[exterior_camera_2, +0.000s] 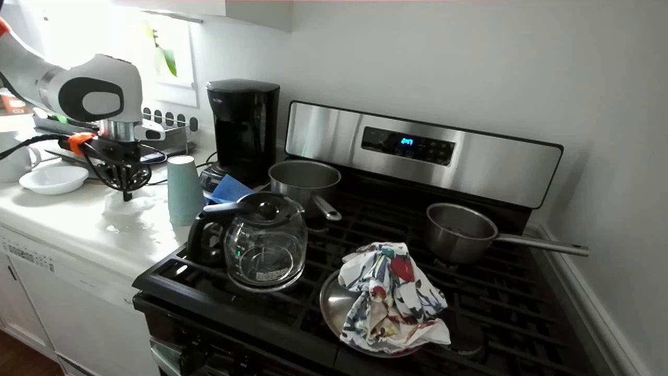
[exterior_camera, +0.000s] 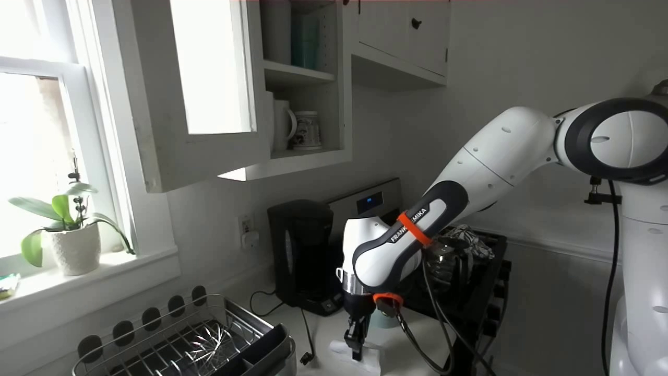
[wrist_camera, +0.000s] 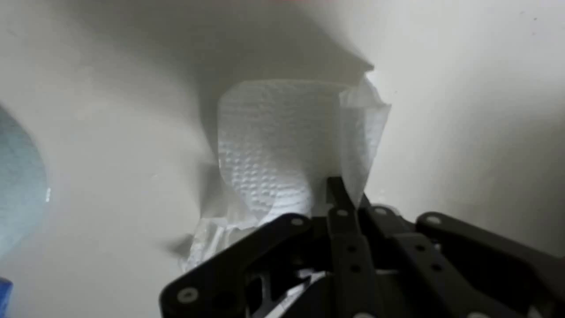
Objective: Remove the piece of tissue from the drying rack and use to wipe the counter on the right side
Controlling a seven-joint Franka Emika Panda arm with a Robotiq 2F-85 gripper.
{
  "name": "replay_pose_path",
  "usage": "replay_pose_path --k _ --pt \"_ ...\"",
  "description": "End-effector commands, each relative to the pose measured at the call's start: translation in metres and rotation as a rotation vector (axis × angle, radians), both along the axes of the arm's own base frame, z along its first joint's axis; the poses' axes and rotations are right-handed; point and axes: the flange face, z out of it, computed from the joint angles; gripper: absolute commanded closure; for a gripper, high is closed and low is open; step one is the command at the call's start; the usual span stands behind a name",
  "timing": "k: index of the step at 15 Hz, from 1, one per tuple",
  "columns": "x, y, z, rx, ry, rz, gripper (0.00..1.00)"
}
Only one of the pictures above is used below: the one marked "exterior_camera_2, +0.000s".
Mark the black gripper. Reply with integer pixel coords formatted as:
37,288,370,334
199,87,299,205
84,138,153,205

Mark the stainless steel drying rack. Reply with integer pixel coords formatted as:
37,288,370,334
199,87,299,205
136,102,205,162

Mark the light teal cup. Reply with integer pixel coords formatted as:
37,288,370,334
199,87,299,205
166,152,210,228

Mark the orange wrist clip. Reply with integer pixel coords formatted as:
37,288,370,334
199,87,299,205
65,129,97,152

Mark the white bowl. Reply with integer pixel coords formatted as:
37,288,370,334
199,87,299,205
17,161,93,198

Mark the blue cloth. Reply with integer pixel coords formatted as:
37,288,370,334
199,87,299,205
202,172,252,209

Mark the black coffee maker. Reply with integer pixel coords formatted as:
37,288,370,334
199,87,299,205
208,76,282,190

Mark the white dishwasher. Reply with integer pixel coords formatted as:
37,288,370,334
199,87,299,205
0,223,164,376

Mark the glass coffee carafe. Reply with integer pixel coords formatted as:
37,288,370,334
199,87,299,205
186,190,310,295

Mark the steel frying pan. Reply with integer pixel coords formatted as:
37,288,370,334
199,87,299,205
318,266,456,360

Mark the patterned kitchen towel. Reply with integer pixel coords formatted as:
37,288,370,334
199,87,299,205
336,240,453,357

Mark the stainless steel black stove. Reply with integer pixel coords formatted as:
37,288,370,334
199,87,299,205
132,99,596,376

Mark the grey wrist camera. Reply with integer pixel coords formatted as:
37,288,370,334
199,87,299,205
136,118,170,143

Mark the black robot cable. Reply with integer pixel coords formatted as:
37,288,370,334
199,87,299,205
0,132,115,192

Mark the steel saucepan short handle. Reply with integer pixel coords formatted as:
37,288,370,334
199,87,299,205
267,159,344,225

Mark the white wall cabinet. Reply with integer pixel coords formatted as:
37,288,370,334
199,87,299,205
113,0,295,34

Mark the steel saucepan long handle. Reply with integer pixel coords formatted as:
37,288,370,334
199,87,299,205
425,201,592,266

